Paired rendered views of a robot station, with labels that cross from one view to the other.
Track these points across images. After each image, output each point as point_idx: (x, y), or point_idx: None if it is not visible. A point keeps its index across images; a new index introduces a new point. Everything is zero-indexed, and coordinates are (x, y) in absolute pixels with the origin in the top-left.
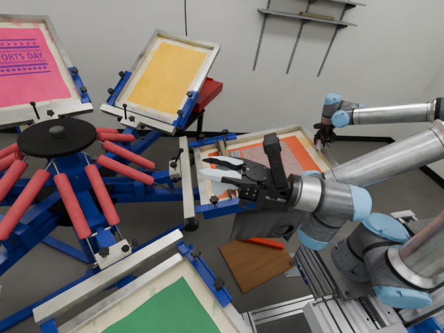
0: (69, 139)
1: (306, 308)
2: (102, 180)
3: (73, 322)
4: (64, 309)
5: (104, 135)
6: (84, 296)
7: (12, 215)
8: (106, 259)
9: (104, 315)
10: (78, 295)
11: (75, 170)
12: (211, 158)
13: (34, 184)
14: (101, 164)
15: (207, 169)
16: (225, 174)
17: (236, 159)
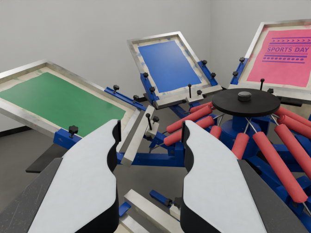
0: (245, 104)
1: None
2: (242, 152)
3: (131, 221)
4: (137, 209)
5: (289, 119)
6: (148, 217)
7: (177, 134)
8: (177, 211)
9: None
10: (145, 210)
11: (237, 135)
12: (183, 123)
13: (199, 123)
14: (254, 140)
15: (106, 122)
16: (73, 164)
17: (245, 195)
